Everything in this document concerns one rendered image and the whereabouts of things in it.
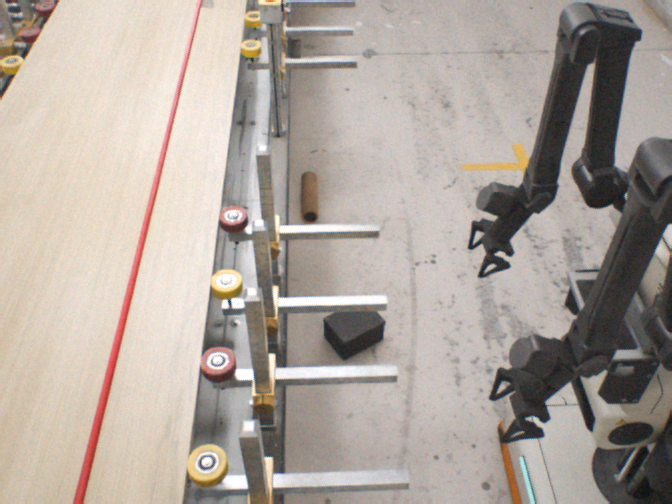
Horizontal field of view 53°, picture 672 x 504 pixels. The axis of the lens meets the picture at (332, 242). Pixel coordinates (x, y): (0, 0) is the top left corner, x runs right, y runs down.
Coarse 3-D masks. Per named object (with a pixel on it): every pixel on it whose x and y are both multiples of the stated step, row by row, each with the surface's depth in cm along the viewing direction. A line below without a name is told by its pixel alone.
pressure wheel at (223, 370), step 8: (208, 352) 155; (216, 352) 155; (224, 352) 155; (232, 352) 155; (208, 360) 154; (216, 360) 153; (224, 360) 154; (232, 360) 153; (208, 368) 152; (216, 368) 152; (224, 368) 152; (232, 368) 152; (208, 376) 152; (216, 376) 151; (224, 376) 152; (232, 376) 154
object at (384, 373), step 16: (288, 368) 159; (304, 368) 159; (320, 368) 159; (336, 368) 159; (352, 368) 159; (368, 368) 159; (384, 368) 159; (224, 384) 157; (240, 384) 158; (288, 384) 159; (304, 384) 159
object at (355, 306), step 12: (240, 300) 179; (288, 300) 179; (300, 300) 179; (312, 300) 179; (324, 300) 179; (336, 300) 179; (348, 300) 179; (360, 300) 179; (372, 300) 179; (384, 300) 179; (228, 312) 178; (240, 312) 178; (288, 312) 179; (300, 312) 179; (312, 312) 179; (324, 312) 180
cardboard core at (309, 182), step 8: (304, 176) 337; (312, 176) 336; (304, 184) 332; (312, 184) 332; (304, 192) 328; (312, 192) 327; (304, 200) 324; (312, 200) 323; (304, 208) 319; (312, 208) 318; (304, 216) 322; (312, 216) 324
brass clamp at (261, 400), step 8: (272, 360) 159; (272, 368) 158; (272, 376) 156; (272, 384) 155; (256, 392) 153; (264, 392) 153; (272, 392) 153; (256, 400) 152; (264, 400) 152; (272, 400) 153; (256, 408) 153; (264, 408) 153; (272, 408) 153
